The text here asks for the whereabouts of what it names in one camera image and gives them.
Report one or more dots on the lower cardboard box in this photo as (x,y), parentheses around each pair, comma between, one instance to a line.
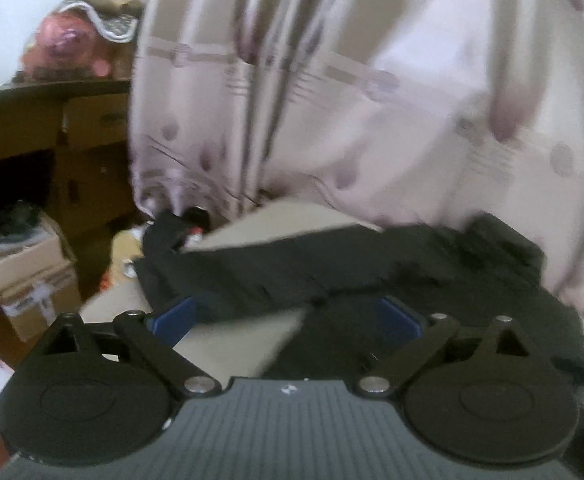
(34,304)

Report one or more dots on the cardboard box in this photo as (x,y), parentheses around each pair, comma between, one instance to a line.
(44,248)
(34,304)

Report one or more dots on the patterned cloth bag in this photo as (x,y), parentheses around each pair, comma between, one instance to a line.
(116,21)

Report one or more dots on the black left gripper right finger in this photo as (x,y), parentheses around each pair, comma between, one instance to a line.
(483,395)

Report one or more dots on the upper cardboard box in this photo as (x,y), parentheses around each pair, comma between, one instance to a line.
(44,248)

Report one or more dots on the white patterned curtain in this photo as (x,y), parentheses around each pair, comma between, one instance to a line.
(391,111)

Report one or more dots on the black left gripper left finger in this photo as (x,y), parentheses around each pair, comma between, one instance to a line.
(89,393)

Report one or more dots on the black garment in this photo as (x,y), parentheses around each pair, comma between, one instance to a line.
(475,274)

